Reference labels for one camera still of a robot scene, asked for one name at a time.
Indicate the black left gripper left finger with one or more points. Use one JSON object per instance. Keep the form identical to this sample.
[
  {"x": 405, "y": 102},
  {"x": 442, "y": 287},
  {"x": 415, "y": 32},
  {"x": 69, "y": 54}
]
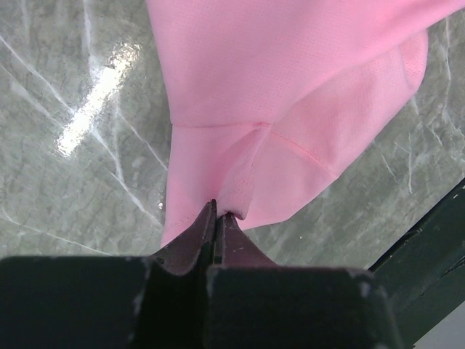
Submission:
[{"x": 110, "y": 302}]

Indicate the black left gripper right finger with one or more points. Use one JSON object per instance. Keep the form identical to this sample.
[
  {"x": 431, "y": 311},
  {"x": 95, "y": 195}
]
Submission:
[{"x": 256, "y": 303}]

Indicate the pink t shirt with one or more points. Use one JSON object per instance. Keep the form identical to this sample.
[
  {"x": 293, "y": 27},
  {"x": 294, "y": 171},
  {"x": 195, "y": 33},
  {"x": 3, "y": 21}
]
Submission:
[{"x": 270, "y": 101}]

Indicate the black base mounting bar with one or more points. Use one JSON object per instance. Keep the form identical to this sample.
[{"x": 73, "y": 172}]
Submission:
[{"x": 423, "y": 272}]

